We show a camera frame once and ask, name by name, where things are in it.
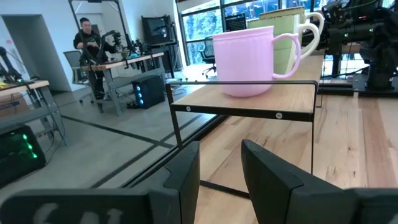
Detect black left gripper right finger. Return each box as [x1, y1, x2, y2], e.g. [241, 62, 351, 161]
[240, 139, 348, 224]

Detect black office chair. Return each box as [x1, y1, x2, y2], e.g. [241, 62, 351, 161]
[198, 36, 219, 79]

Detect person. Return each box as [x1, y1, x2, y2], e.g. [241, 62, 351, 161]
[73, 16, 118, 101]

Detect grey office chair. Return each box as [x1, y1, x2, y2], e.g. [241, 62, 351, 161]
[63, 50, 94, 104]

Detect computer case blue lights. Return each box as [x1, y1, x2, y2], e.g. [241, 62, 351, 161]
[131, 74, 167, 110]

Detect brown cardboard box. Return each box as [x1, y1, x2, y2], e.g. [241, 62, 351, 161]
[0, 92, 31, 119]

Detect black equipment cabinet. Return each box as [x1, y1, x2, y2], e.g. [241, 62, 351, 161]
[141, 14, 185, 79]

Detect green striped mug brown rim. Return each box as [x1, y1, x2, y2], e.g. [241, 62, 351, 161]
[247, 13, 322, 76]

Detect pink plastic mug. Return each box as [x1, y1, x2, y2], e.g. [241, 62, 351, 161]
[211, 25, 302, 98]

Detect pale green mug white handle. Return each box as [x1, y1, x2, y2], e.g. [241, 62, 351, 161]
[258, 6, 325, 56]

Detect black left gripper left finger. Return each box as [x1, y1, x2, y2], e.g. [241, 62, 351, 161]
[130, 141, 201, 224]

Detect black aluminium table frame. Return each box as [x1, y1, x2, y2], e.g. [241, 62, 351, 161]
[119, 82, 398, 190]

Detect wooden workbench grey legs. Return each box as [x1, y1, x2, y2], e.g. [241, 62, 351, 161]
[80, 52, 166, 118]
[0, 80, 68, 147]

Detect computer case green lights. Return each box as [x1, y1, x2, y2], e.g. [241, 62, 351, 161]
[0, 123, 48, 190]

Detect wooden shelf black metal frame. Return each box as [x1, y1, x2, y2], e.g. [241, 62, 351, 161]
[165, 52, 325, 200]

